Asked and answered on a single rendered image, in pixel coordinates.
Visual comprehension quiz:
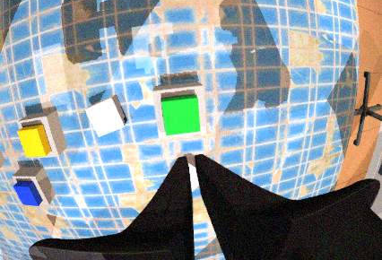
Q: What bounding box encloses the yellow button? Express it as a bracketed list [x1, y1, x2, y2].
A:
[17, 109, 67, 159]

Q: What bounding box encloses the beige cube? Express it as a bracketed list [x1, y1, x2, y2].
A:
[85, 94, 127, 137]

